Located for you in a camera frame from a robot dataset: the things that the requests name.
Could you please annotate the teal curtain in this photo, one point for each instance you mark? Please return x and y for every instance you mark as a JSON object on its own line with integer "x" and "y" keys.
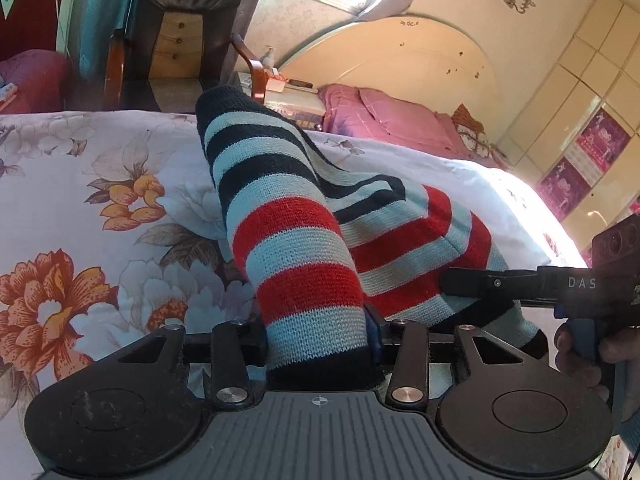
{"x": 99, "y": 19}

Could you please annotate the floral white bed quilt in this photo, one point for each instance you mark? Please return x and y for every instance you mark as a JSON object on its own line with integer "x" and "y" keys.
{"x": 110, "y": 227}

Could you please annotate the pink pillow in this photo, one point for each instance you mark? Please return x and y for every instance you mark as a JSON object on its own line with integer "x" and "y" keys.
{"x": 372, "y": 114}

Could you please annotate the bedside nightstand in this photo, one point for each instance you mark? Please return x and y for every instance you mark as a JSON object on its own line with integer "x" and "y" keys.
{"x": 300, "y": 105}

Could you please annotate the pink wall calendar poster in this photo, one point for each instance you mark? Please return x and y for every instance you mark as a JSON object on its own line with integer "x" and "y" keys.
{"x": 589, "y": 156}

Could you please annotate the magenta pillow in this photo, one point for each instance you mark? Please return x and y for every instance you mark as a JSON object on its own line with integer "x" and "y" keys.
{"x": 43, "y": 80}

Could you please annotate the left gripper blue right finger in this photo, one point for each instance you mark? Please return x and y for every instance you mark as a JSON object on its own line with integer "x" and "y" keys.
{"x": 376, "y": 331}

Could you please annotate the black leather wooden armchair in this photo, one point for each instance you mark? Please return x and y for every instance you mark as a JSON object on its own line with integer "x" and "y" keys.
{"x": 169, "y": 51}

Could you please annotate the cream arched headboard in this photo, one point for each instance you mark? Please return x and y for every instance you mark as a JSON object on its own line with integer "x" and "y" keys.
{"x": 409, "y": 58}

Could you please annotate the red heart-shaped headboard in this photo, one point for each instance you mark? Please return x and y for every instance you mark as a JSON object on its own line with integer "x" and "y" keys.
{"x": 34, "y": 25}

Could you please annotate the striped knit children's sweater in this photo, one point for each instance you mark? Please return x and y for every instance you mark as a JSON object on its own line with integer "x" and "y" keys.
{"x": 320, "y": 244}

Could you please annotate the orange patterned cushion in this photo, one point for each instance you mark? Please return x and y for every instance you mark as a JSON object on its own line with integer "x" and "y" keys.
{"x": 472, "y": 134}

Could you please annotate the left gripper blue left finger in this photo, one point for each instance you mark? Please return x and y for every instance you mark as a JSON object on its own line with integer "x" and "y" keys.
{"x": 260, "y": 343}

